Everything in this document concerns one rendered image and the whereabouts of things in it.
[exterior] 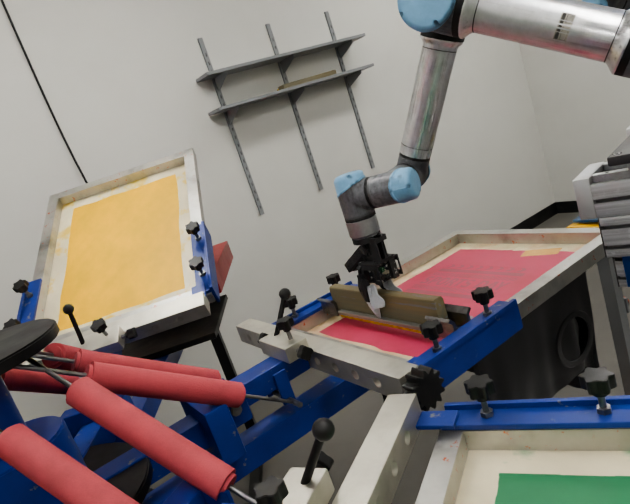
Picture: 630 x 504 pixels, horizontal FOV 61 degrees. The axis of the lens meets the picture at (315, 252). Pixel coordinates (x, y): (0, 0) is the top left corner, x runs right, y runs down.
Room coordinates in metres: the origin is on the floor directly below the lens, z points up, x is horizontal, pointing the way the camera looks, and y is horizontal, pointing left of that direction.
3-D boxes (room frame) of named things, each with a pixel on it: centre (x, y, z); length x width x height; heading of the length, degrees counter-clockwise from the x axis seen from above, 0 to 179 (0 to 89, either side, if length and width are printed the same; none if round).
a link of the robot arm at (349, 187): (1.26, -0.13, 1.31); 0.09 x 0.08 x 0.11; 56
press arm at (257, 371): (1.10, 0.18, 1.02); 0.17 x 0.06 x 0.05; 120
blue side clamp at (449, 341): (1.02, -0.24, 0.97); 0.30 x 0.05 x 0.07; 120
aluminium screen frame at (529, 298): (1.38, -0.30, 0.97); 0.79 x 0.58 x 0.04; 120
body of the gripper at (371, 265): (1.25, -0.13, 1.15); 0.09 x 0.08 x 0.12; 30
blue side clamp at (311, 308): (1.50, 0.04, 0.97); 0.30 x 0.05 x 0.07; 120
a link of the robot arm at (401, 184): (1.22, -0.22, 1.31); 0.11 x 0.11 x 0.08; 56
